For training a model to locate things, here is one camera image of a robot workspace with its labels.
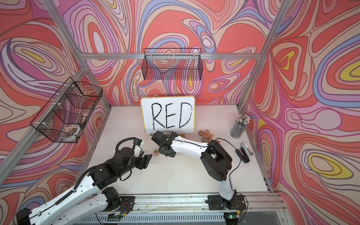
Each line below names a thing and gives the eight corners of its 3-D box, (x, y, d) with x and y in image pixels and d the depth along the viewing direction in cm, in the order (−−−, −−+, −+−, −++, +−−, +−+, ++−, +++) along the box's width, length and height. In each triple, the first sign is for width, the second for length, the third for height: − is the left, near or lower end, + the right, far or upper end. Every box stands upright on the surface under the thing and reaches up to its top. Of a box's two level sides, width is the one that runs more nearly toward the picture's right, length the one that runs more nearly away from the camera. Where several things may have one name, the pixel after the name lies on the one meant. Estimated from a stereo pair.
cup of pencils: (231, 138, 101) (239, 122, 87) (229, 131, 106) (236, 114, 91) (241, 138, 101) (252, 122, 87) (239, 130, 106) (248, 114, 91)
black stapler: (245, 164, 88) (246, 162, 87) (231, 149, 95) (232, 147, 93) (256, 156, 92) (257, 154, 90) (242, 142, 98) (243, 141, 97)
